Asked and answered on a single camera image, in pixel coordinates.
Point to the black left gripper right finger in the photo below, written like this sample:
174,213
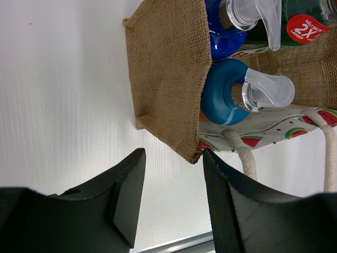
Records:
247,216

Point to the burlap watermelon canvas bag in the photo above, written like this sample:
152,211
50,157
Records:
169,58

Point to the dark blue pump bottle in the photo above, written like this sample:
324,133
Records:
230,21

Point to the blue orange pump bottle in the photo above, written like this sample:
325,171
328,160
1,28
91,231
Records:
233,90

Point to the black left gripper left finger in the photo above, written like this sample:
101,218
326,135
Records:
100,215

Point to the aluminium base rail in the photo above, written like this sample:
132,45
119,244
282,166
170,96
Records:
197,243

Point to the large green dish soap bottle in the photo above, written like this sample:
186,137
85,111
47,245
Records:
304,21

